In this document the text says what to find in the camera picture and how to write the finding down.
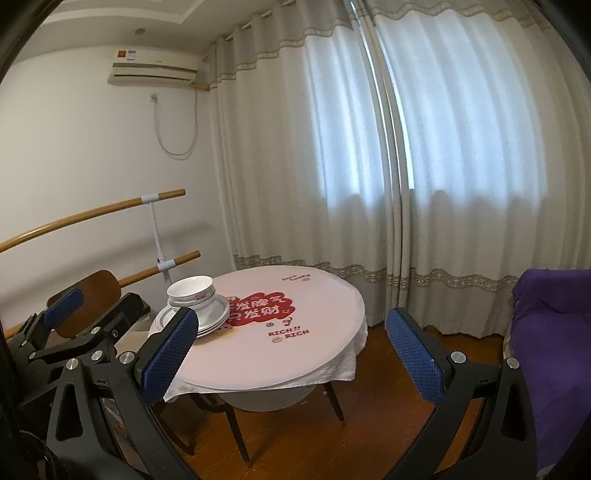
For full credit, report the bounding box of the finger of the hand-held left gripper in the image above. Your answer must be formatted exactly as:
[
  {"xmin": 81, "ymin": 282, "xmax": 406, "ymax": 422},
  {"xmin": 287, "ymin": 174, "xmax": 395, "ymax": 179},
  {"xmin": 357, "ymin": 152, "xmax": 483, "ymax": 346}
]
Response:
[
  {"xmin": 9, "ymin": 288, "xmax": 85, "ymax": 356},
  {"xmin": 28, "ymin": 293, "xmax": 145, "ymax": 370}
]

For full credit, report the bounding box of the white tablecloth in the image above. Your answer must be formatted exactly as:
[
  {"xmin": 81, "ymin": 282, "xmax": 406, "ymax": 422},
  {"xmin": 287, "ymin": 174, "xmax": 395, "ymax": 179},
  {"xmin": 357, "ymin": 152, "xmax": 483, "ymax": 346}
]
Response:
[{"xmin": 164, "ymin": 318, "xmax": 369, "ymax": 403}]

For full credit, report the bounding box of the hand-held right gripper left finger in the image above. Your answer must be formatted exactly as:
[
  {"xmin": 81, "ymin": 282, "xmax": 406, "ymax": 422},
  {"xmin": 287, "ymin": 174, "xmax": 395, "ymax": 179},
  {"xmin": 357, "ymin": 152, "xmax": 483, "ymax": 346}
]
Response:
[{"xmin": 46, "ymin": 305, "xmax": 200, "ymax": 480}]

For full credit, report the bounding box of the short wooden barre rail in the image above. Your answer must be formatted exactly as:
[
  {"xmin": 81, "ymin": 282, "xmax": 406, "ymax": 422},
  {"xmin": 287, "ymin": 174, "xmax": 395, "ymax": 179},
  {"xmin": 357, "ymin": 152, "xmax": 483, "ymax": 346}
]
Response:
[{"xmin": 119, "ymin": 250, "xmax": 201, "ymax": 288}]

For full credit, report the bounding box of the white power cord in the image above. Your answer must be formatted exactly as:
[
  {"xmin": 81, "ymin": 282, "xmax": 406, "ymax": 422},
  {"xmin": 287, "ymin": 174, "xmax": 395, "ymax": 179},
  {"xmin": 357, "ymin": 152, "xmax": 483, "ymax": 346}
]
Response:
[{"xmin": 154, "ymin": 85, "xmax": 200, "ymax": 160}]

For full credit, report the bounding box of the long wooden barre rail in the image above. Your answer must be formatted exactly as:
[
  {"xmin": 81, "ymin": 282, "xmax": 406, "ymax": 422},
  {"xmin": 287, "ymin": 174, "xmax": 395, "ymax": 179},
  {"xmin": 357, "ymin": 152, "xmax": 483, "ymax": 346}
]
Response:
[{"xmin": 0, "ymin": 189, "xmax": 186, "ymax": 254}]

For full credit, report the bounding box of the white barre stand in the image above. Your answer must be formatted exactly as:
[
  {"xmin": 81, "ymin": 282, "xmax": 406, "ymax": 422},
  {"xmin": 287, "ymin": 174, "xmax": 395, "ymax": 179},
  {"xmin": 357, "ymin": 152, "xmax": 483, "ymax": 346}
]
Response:
[{"xmin": 141, "ymin": 194, "xmax": 178, "ymax": 284}]

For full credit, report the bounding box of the purple covered sofa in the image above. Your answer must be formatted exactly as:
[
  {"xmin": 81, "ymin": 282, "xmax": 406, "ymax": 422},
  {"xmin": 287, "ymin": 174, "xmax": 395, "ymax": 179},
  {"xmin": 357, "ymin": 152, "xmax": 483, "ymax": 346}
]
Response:
[{"xmin": 503, "ymin": 268, "xmax": 591, "ymax": 472}]

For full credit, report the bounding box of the beige seat cushion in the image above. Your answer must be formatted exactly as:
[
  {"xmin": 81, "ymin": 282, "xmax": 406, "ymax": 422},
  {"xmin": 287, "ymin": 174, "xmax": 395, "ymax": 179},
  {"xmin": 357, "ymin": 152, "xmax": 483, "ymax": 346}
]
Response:
[{"xmin": 115, "ymin": 318, "xmax": 160, "ymax": 356}]

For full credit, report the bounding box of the round table pink cloth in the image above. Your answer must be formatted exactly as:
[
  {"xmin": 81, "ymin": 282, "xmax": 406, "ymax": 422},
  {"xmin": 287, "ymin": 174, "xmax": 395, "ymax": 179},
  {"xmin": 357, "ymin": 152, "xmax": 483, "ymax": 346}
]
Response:
[{"xmin": 173, "ymin": 265, "xmax": 365, "ymax": 393}]

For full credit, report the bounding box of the large white bowl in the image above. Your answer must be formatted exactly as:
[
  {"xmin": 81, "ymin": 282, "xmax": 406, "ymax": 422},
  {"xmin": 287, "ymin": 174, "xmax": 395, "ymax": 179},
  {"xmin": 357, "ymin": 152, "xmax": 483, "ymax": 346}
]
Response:
[{"xmin": 167, "ymin": 275, "xmax": 215, "ymax": 303}]

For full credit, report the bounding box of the white air conditioner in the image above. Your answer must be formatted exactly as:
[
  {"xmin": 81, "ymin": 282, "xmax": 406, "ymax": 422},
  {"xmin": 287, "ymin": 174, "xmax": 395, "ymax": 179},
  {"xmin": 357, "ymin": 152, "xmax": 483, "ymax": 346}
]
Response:
[{"xmin": 107, "ymin": 44, "xmax": 200, "ymax": 86}]

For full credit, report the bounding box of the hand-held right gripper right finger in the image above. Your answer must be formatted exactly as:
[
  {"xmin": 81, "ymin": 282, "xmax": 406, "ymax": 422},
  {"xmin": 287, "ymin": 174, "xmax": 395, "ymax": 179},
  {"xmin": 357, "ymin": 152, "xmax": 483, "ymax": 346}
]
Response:
[{"xmin": 385, "ymin": 307, "xmax": 541, "ymax": 480}]

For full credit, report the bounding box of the brown wooden chair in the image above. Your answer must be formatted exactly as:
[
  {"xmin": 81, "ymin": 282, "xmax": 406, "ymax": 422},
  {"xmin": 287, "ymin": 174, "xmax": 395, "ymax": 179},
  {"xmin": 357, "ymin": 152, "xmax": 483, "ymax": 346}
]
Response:
[{"xmin": 46, "ymin": 270, "xmax": 122, "ymax": 337}]

